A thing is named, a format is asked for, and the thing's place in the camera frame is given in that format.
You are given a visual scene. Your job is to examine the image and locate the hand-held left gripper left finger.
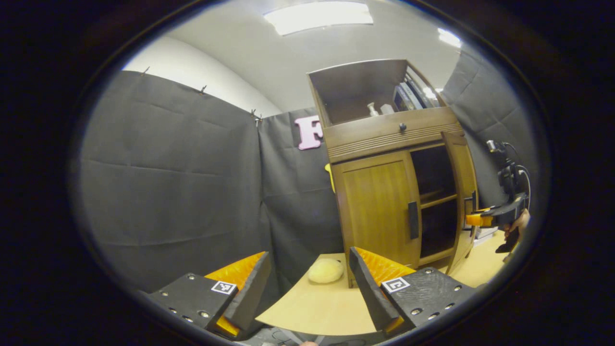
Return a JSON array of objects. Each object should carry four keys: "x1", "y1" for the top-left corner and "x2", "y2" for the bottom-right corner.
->
[{"x1": 147, "y1": 251, "x2": 272, "y2": 341}]

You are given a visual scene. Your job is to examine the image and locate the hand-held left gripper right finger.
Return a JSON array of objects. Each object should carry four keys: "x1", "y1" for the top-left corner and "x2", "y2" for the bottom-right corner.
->
[{"x1": 349, "y1": 247, "x2": 476, "y2": 338}]

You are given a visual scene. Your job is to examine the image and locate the black door handle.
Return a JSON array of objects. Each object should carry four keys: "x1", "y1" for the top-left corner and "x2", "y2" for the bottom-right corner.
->
[
  {"x1": 464, "y1": 190, "x2": 479, "y2": 230},
  {"x1": 408, "y1": 201, "x2": 419, "y2": 240}
]

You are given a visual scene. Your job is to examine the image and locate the wooden shoe cabinet door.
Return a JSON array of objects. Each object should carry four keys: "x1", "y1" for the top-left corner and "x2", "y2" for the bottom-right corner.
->
[
  {"x1": 441, "y1": 131, "x2": 480, "y2": 275},
  {"x1": 332, "y1": 150, "x2": 422, "y2": 288}
]

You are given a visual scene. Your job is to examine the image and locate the wooden double-door shoe cabinet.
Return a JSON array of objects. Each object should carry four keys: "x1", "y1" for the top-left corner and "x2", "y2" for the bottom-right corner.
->
[{"x1": 307, "y1": 59, "x2": 480, "y2": 289}]

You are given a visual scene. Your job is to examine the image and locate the wooden cabinet shelf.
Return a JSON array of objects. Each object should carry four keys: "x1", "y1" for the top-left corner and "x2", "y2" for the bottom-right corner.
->
[{"x1": 420, "y1": 194, "x2": 458, "y2": 210}]

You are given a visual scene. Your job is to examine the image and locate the wooden cabinet drawer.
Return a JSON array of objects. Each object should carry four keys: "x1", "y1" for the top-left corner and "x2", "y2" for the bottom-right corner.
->
[{"x1": 323, "y1": 107, "x2": 464, "y2": 164}]

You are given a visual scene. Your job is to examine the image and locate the dark book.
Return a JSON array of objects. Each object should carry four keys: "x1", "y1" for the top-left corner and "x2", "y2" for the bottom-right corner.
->
[{"x1": 406, "y1": 79, "x2": 435, "y2": 110}]

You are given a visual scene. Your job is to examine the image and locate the blue grey book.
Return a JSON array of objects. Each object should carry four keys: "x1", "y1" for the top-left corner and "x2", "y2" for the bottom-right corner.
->
[{"x1": 393, "y1": 82, "x2": 423, "y2": 112}]

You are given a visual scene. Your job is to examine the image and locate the small ceiling light panel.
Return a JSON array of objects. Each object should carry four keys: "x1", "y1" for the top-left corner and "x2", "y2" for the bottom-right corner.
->
[{"x1": 437, "y1": 27, "x2": 463, "y2": 49}]

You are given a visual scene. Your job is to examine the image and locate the large ceiling light panel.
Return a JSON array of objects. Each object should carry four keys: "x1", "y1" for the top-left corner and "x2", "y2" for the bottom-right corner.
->
[{"x1": 263, "y1": 1, "x2": 374, "y2": 37}]

